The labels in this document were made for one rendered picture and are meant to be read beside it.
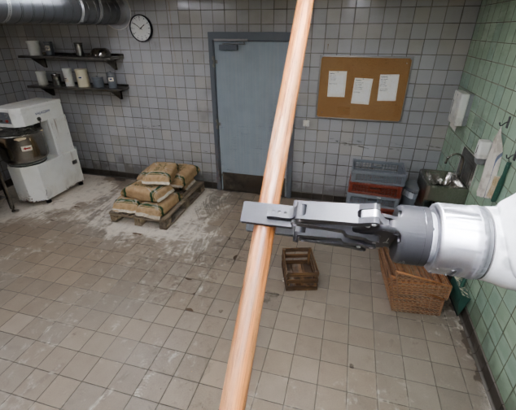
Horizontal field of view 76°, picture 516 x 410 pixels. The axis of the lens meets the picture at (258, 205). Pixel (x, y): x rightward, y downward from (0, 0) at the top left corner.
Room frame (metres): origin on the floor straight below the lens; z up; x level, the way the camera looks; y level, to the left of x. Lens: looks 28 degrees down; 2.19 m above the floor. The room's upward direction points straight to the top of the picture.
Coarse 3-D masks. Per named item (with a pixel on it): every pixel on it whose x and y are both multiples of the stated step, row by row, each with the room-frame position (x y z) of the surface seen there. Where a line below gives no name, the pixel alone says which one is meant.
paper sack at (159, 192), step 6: (138, 180) 4.01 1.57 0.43; (126, 186) 3.82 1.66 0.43; (132, 186) 3.79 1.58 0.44; (138, 186) 3.78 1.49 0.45; (156, 186) 3.78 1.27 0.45; (162, 186) 3.79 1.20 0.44; (168, 186) 3.85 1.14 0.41; (126, 192) 3.76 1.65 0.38; (132, 192) 3.72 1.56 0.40; (138, 192) 3.69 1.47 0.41; (144, 192) 3.66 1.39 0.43; (150, 192) 3.64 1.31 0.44; (156, 192) 3.66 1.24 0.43; (162, 192) 3.72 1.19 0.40; (168, 192) 3.79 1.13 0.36; (138, 198) 3.69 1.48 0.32; (144, 198) 3.66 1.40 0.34; (150, 198) 3.63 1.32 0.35; (156, 198) 3.59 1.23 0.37; (162, 198) 3.65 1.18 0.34; (156, 204) 3.56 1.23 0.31
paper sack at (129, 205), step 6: (120, 198) 3.74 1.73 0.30; (126, 198) 3.74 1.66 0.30; (132, 198) 3.74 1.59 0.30; (114, 204) 3.68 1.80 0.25; (120, 204) 3.67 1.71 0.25; (126, 204) 3.66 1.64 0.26; (132, 204) 3.65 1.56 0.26; (138, 204) 3.67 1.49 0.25; (114, 210) 3.64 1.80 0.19; (120, 210) 3.63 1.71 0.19; (126, 210) 3.62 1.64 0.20; (132, 210) 3.62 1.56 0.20
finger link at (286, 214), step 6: (300, 204) 0.36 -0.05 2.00; (270, 210) 0.38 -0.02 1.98; (276, 210) 0.38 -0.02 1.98; (282, 210) 0.38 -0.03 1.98; (288, 210) 0.37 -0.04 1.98; (294, 210) 0.37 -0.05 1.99; (300, 210) 0.36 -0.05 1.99; (270, 216) 0.37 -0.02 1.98; (276, 216) 0.37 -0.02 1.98; (282, 216) 0.37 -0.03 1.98; (288, 216) 0.37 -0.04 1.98; (294, 216) 0.36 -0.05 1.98
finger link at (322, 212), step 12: (312, 204) 0.36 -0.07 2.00; (324, 204) 0.35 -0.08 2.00; (336, 204) 0.35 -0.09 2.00; (348, 204) 0.35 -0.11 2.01; (360, 204) 0.34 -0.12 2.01; (372, 204) 0.34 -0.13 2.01; (300, 216) 0.35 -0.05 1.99; (312, 216) 0.35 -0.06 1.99; (324, 216) 0.34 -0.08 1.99; (336, 216) 0.34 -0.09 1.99; (348, 216) 0.34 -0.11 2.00; (360, 216) 0.34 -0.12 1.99
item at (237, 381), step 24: (312, 0) 0.70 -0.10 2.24; (288, 48) 0.62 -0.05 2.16; (288, 72) 0.57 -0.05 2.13; (288, 96) 0.54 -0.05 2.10; (288, 120) 0.50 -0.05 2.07; (288, 144) 0.48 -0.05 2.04; (264, 192) 0.42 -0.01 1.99; (264, 240) 0.37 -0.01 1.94; (264, 264) 0.34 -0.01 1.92; (264, 288) 0.32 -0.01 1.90; (240, 312) 0.30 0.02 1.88; (240, 336) 0.28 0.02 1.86; (240, 360) 0.26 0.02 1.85; (240, 384) 0.24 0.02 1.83; (240, 408) 0.22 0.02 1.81
